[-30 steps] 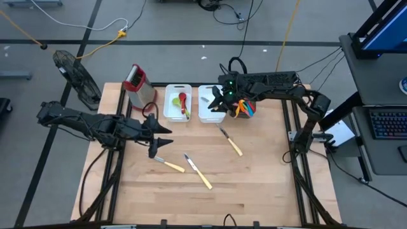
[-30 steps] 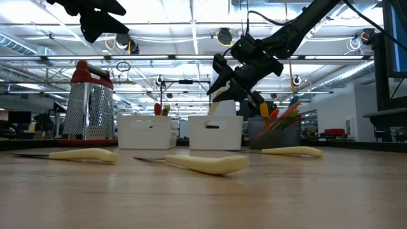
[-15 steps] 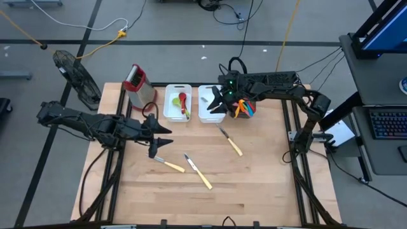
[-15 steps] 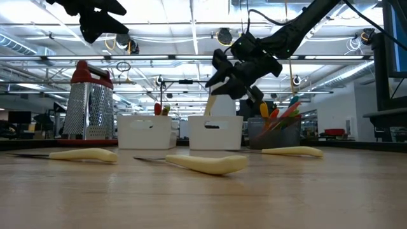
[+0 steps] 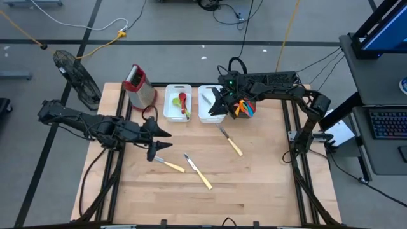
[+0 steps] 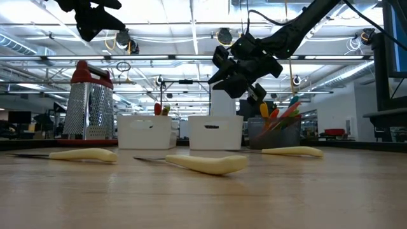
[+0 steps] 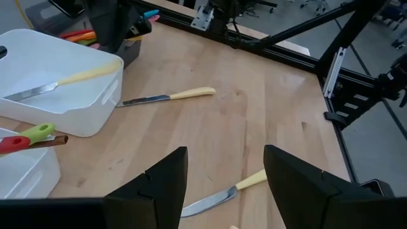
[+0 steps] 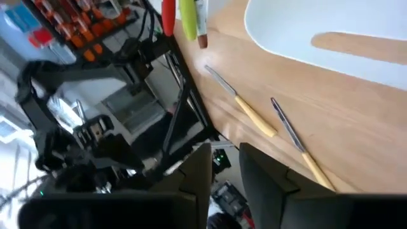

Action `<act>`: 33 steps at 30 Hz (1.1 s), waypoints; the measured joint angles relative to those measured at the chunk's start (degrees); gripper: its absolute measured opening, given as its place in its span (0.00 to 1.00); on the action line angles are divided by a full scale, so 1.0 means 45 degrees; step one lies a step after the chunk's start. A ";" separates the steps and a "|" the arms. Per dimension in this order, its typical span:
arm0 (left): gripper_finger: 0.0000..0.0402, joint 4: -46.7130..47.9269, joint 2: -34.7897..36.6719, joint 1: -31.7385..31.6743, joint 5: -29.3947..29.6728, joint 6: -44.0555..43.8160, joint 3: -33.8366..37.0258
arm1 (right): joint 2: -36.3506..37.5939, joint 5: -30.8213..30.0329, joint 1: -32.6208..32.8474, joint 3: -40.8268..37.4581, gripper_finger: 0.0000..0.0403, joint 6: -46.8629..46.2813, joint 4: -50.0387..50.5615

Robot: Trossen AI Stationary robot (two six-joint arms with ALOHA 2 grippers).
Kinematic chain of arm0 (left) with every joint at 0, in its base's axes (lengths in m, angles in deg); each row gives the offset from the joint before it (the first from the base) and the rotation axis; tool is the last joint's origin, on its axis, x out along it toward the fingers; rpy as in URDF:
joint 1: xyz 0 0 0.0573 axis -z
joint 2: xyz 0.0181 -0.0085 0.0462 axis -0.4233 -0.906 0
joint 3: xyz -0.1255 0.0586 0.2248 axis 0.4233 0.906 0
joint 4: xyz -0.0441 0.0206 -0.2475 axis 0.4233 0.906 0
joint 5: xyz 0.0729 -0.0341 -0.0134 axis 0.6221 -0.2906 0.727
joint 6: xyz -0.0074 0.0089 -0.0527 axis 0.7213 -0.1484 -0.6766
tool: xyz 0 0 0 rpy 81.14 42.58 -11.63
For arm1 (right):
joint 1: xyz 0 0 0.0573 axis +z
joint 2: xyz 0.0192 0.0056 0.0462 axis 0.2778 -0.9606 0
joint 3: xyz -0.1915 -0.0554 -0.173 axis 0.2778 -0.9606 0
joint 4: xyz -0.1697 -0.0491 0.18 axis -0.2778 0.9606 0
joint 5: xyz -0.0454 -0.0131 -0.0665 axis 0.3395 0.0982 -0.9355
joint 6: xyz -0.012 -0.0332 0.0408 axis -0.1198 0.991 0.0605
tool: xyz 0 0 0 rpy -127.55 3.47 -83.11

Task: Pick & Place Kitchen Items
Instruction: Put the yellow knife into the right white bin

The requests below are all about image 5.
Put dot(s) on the black computer monitor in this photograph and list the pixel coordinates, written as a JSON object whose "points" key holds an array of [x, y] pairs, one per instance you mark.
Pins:
{"points": [[388, 31]]}

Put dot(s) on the black perforated box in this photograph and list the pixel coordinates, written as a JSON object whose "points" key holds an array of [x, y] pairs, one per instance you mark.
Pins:
{"points": [[280, 77]]}

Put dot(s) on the black backlit keyboard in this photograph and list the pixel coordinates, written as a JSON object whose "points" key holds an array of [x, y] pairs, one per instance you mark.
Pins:
{"points": [[391, 124]]}

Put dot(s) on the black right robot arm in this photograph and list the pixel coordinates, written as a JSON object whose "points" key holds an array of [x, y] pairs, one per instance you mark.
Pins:
{"points": [[302, 95]]}

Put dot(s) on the orange silicone spatula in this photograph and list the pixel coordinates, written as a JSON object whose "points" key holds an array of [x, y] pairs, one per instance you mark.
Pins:
{"points": [[243, 106]]}

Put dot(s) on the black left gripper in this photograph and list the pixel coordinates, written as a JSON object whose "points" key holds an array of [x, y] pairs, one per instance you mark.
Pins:
{"points": [[149, 136]]}

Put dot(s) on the blue silicone spatula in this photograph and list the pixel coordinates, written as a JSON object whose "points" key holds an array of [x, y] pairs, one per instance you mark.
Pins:
{"points": [[251, 111]]}

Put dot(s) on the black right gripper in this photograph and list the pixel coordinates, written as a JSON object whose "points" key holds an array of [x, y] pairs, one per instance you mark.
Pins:
{"points": [[238, 93]]}

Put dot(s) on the grey computer cart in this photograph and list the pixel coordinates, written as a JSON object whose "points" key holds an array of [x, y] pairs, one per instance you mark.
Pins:
{"points": [[375, 79]]}

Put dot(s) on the black round floor weight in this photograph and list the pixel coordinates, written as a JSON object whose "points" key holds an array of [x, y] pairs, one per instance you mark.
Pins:
{"points": [[43, 47]]}

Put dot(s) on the red silicone spoon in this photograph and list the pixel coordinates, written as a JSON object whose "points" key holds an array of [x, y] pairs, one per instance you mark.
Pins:
{"points": [[182, 97]]}

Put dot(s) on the black floor fan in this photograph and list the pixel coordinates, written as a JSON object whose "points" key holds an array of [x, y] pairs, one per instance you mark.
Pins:
{"points": [[79, 82]]}

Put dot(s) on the white paper sheet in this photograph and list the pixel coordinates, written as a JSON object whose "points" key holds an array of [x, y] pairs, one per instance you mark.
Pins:
{"points": [[341, 132]]}

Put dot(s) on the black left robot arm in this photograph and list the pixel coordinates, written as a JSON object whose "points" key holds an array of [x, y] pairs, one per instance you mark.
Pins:
{"points": [[95, 125]]}

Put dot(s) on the grey metal floor base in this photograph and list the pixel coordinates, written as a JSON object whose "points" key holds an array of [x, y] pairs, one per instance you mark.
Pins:
{"points": [[31, 3], [16, 75]]}

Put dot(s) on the green silicone spoon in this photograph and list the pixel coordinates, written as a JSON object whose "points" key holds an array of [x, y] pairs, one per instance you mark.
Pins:
{"points": [[175, 102]]}

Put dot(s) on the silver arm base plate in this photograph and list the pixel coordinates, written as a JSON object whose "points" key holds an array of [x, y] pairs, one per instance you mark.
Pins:
{"points": [[292, 136]]}

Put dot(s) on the white blue round disc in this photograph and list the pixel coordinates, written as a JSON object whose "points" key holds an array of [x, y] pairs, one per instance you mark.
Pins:
{"points": [[404, 86]]}

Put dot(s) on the white plastic bin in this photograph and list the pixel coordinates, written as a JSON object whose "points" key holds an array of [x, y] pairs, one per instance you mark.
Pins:
{"points": [[205, 113], [171, 113]]}

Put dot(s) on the black computer mouse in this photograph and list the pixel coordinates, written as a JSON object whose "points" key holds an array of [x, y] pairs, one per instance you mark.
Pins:
{"points": [[403, 153]]}

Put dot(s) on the grey translucent plastic bin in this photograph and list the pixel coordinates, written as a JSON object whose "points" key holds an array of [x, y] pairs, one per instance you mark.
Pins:
{"points": [[243, 115]]}

